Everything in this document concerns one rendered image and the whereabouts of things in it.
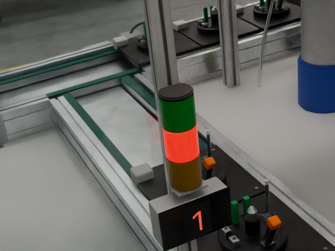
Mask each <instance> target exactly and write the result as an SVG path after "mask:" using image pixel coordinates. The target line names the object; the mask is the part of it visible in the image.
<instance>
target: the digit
mask: <svg viewBox="0 0 335 251"><path fill-rule="evenodd" d="M181 213H182V221H183V229H184V237H185V241H186V240H189V239H191V238H194V237H196V236H199V235H201V234H204V233H206V232H209V231H211V230H212V221H211V210H210V200H209V199H208V200H205V201H202V202H200V203H197V204H195V205H192V206H189V207H187V208H184V209H182V210H181Z"/></svg>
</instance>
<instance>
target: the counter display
mask: <svg viewBox="0 0 335 251"><path fill-rule="evenodd" d="M208 199H209V200H210V210H211V221H212V230H211V231H209V232H206V233H204V234H201V235H199V236H196V237H194V238H191V239H189V240H186V241H185V237H184V229H183V221H182V213H181V210H182V209H184V208H187V207H189V206H192V205H195V204H197V203H200V202H202V201H205V200H208ZM158 217H159V224H160V231H161V238H162V245H163V251H168V250H170V249H173V248H175V247H178V246H180V245H183V244H185V243H187V242H190V241H192V240H195V239H197V238H200V237H202V236H205V235H207V234H210V233H212V232H215V231H217V230H220V229H222V228H225V227H227V226H230V225H232V214H231V200H230V188H229V187H227V188H224V189H221V190H219V191H216V192H213V193H211V194H208V195H206V196H203V197H200V198H198V199H195V200H192V201H190V202H187V203H184V204H182V205H179V206H177V207H174V208H171V209H169V210H166V211H163V212H161V213H158Z"/></svg>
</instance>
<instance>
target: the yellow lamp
mask: <svg viewBox="0 0 335 251"><path fill-rule="evenodd" d="M166 159H167V157H166ZM167 170H168V177H169V184H170V186H171V187H172V188H173V189H175V190H178V191H189V190H193V189H195V188H197V187H198V186H199V185H201V183H202V173H201V163H200V154H199V156H198V157H197V158H196V159H194V160H192V161H189V162H185V163H176V162H172V161H170V160H168V159H167Z"/></svg>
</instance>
